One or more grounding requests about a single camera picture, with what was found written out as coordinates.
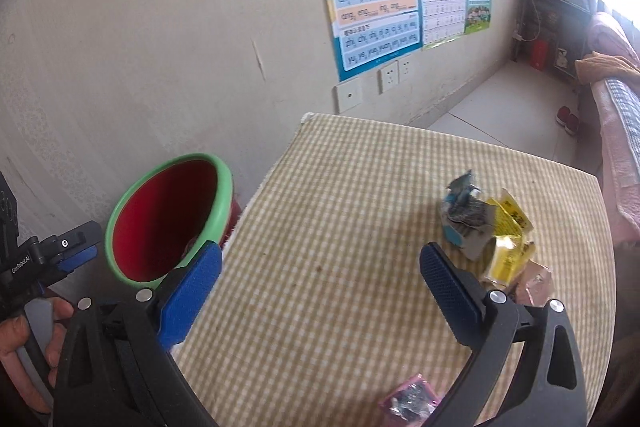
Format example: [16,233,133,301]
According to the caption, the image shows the dark shelf unit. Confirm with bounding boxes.
[512,0,593,82]

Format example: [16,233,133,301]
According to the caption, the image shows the brown blanket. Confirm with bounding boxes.
[575,52,640,82]

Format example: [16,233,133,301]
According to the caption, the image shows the pink quilt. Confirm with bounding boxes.
[592,82,640,248]

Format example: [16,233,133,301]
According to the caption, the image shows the red bin with green rim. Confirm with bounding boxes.
[104,153,246,293]

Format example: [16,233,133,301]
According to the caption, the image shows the person's left hand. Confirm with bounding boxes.
[0,297,76,414]

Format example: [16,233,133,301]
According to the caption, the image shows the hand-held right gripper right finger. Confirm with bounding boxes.
[419,241,587,427]

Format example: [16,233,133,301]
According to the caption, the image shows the small pink snack wrapper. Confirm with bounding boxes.
[377,374,441,420]

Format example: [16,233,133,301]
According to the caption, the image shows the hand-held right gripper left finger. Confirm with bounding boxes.
[52,241,223,427]

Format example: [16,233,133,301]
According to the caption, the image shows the red box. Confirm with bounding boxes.
[530,39,550,70]

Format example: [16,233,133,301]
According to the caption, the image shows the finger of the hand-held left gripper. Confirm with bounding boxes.
[42,221,101,278]

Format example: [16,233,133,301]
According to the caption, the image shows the white wall plate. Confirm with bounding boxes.
[334,77,363,115]

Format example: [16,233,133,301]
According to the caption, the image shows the pink pillow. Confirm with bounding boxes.
[587,11,640,58]

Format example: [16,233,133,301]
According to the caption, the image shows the yellow crumpled snack wrapper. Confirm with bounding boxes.
[480,188,536,285]

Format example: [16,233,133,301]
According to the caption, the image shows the silver grey snack wrapper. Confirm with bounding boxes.
[437,169,496,260]

